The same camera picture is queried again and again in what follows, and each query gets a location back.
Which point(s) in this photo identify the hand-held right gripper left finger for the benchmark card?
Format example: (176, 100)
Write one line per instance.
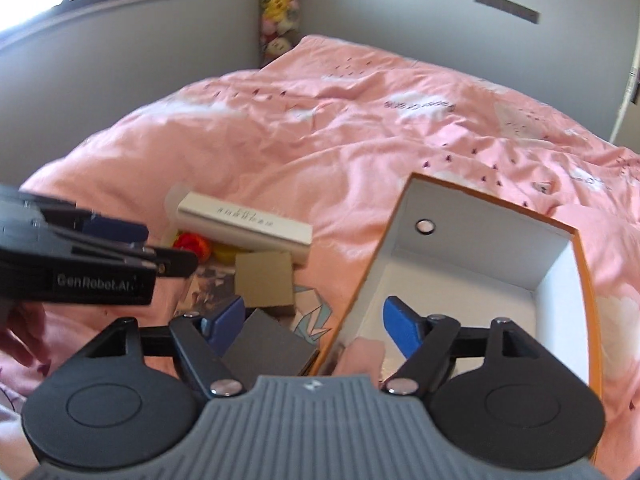
(227, 317)

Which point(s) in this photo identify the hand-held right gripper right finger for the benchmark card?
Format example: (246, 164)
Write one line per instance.
(400, 325)

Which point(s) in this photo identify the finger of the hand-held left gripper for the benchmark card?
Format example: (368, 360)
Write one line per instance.
(115, 232)
(170, 262)

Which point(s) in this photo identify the orange crochet ball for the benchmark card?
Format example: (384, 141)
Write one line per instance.
(192, 244)

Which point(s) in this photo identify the picture printed box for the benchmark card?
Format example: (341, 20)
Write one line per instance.
(210, 290)

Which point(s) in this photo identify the small brown box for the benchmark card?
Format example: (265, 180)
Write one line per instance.
(262, 282)

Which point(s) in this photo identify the yellow tape measure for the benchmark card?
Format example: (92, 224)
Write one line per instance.
(222, 252)

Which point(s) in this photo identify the long white box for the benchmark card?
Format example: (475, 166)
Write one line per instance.
(240, 220)

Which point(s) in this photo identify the orange cardboard box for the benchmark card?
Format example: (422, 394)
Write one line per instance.
(475, 240)

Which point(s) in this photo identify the person's left hand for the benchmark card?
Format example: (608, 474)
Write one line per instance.
(22, 332)

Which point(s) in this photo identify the pink printed blanket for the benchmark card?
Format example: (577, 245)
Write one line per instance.
(300, 135)

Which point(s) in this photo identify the stack of plush toys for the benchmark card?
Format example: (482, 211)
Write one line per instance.
(277, 7)

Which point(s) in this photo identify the white door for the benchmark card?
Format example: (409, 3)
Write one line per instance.
(631, 90)

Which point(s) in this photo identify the grey wall switch panel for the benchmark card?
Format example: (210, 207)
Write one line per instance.
(507, 7)

